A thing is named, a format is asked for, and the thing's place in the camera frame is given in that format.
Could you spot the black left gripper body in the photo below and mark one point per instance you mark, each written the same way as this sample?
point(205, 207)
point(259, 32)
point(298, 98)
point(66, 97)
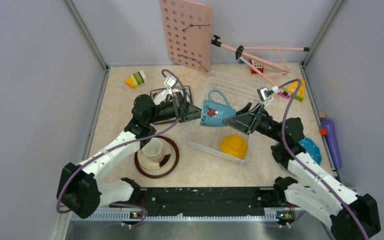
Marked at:
point(165, 111)

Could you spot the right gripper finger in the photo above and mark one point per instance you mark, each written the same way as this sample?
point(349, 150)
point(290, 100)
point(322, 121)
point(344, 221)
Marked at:
point(244, 123)
point(245, 109)

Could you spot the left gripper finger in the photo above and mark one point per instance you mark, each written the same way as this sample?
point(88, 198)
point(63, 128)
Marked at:
point(181, 94)
point(192, 113)

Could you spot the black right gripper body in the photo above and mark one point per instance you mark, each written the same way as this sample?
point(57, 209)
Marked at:
point(264, 124)

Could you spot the white wire dish rack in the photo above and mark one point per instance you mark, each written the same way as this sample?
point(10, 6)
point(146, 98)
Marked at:
point(221, 97)

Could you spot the blue floral mug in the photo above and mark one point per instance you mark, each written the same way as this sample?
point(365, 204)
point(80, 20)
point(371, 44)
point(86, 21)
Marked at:
point(213, 113)

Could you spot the yellow ribbed bowl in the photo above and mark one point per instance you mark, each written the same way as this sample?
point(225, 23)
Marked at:
point(235, 146)

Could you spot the pink white mug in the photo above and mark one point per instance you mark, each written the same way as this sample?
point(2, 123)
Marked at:
point(153, 150)

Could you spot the blue polka dot plate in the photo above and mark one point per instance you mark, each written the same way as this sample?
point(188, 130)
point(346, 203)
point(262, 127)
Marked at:
point(312, 149)

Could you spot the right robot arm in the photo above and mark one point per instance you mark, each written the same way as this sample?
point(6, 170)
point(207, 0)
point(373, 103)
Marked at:
point(348, 215)

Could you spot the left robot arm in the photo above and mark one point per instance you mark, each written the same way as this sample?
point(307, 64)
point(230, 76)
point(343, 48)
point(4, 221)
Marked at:
point(81, 189)

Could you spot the round printed white plate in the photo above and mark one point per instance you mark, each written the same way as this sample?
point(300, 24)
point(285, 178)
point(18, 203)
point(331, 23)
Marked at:
point(160, 96)

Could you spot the square black-rimmed plate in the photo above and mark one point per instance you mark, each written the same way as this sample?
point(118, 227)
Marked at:
point(188, 89)

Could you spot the pink toy brick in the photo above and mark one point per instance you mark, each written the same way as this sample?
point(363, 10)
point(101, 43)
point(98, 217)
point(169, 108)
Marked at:
point(284, 94)

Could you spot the green toy brick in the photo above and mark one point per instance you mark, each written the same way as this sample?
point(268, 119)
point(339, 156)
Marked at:
point(296, 98)

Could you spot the yellow green toy block stack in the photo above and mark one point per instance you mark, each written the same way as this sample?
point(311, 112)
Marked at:
point(136, 79)

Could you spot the red white toy block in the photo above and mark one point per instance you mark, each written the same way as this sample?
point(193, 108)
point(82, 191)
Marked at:
point(259, 66)

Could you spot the dark red round plate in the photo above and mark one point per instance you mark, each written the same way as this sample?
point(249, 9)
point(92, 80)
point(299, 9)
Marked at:
point(166, 169)

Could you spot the small wooden cube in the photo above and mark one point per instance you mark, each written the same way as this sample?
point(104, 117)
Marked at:
point(322, 116)

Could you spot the pink tripod stand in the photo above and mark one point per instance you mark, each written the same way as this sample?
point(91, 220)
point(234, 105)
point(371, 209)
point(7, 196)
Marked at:
point(241, 54)

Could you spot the purple flashlight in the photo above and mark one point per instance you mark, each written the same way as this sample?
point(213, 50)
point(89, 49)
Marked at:
point(328, 131)

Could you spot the pink pegboard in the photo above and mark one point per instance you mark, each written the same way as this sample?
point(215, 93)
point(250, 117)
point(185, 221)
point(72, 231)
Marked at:
point(188, 28)

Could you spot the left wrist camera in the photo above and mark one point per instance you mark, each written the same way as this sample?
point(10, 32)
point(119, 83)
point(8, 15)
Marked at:
point(170, 82)

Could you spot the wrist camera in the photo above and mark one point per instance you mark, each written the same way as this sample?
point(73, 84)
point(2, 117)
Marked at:
point(170, 82)
point(265, 94)

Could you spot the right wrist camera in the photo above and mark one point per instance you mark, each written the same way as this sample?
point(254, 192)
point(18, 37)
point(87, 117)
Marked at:
point(265, 94)

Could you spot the yellow toy frame block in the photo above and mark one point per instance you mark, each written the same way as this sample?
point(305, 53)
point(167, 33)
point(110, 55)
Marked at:
point(301, 90)

